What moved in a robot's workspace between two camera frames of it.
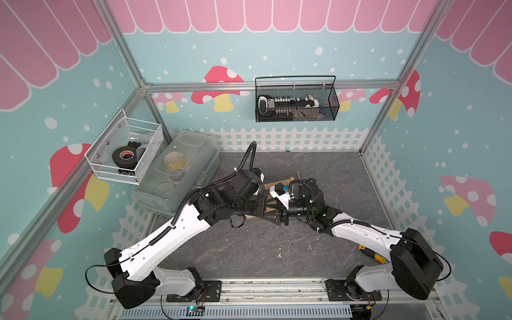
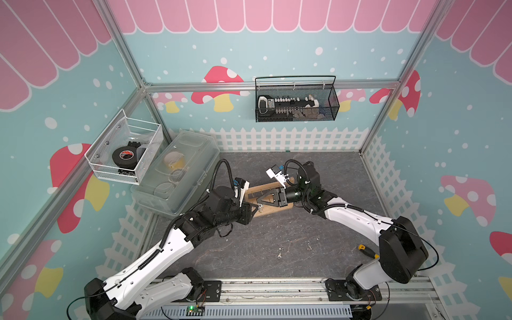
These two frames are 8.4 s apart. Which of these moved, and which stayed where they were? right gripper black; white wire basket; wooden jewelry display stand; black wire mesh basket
Moved: right gripper black
Stayed: black wire mesh basket; white wire basket; wooden jewelry display stand
